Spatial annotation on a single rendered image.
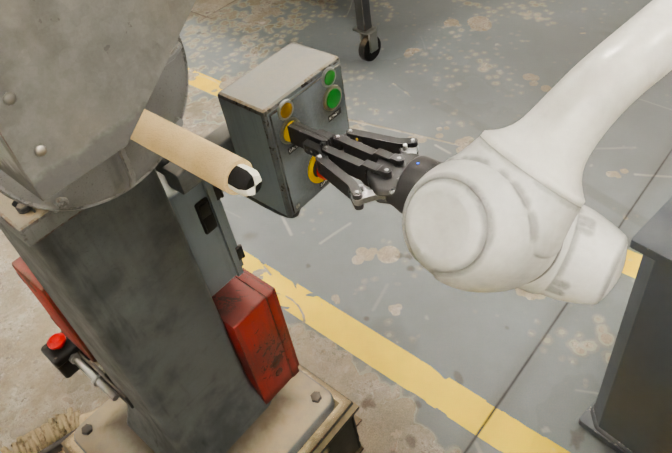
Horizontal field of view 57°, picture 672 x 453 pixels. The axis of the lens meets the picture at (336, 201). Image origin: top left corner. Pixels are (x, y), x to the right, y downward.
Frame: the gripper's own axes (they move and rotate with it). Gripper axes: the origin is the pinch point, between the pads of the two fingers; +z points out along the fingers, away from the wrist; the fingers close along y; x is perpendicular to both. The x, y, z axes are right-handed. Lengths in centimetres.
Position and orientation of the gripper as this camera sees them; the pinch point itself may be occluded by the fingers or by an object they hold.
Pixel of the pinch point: (310, 139)
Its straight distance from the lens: 83.9
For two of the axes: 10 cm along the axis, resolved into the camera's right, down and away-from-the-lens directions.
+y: 6.4, -5.9, 4.9
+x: -1.3, -7.2, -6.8
